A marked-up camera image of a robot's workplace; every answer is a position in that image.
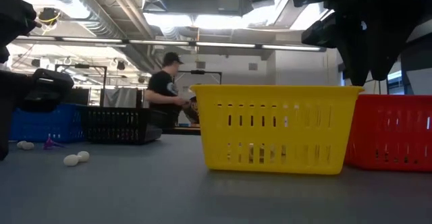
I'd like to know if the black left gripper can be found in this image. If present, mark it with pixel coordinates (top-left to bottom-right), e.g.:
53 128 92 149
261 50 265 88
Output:
0 67 76 162

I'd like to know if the white plastic bone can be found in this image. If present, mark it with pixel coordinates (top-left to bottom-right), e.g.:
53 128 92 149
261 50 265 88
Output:
16 140 36 151

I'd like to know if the purple witch hat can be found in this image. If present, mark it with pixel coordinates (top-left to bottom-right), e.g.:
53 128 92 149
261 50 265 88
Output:
43 136 65 150

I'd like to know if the white egg pair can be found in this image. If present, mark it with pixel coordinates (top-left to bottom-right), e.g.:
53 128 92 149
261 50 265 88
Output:
63 150 91 167

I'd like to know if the blue plastic basket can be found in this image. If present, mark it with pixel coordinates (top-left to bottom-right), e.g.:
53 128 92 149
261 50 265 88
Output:
9 103 86 143

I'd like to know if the red plastic basket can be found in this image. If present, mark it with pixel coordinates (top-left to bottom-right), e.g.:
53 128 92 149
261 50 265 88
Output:
344 94 432 173

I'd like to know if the black ceiling dome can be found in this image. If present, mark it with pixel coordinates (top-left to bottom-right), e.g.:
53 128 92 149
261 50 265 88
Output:
37 7 62 28

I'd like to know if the grey hanging cloth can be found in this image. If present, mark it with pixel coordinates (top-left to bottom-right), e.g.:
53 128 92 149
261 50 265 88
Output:
103 87 138 109

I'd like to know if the yellow plastic basket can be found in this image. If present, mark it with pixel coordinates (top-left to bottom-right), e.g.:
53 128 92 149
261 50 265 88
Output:
188 84 365 175

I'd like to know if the black plastic basket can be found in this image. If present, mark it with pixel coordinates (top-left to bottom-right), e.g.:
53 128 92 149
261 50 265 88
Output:
80 106 169 146

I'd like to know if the grey ceiling unit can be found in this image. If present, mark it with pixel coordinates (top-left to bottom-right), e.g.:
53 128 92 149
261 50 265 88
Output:
217 0 254 16

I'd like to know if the person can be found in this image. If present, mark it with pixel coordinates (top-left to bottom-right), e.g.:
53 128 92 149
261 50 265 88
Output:
144 51 200 128

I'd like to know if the long ceiling light strip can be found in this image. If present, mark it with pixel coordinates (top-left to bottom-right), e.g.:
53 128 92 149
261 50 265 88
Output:
13 34 322 53

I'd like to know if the grey wall board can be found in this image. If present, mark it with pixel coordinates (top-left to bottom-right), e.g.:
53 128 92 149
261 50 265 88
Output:
406 67 432 96

